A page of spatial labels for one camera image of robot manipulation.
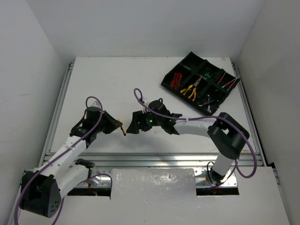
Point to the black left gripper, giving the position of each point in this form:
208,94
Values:
108,121

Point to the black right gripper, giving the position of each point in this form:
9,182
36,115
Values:
138,116

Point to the small yellow utility knife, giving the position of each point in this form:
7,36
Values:
122,128

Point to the red black folding saw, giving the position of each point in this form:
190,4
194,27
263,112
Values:
175,84

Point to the yellow needle-nose pliers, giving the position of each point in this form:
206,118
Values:
192,88

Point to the large silver open-end wrench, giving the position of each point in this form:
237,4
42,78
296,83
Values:
209,102

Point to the blue red screwdriver large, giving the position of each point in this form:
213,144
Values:
232,83

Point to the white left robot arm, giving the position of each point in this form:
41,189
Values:
43,189

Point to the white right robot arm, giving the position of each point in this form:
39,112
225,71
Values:
226,133

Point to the black compartment tray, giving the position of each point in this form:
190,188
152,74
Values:
192,67

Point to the white front cover board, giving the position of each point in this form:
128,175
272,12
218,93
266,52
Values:
168,197

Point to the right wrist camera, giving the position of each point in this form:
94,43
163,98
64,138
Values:
145,101

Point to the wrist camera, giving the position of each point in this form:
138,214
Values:
95,104
145,101

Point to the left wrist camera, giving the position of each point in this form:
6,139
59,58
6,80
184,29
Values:
95,104

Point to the aluminium rail frame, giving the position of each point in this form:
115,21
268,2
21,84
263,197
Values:
112,80

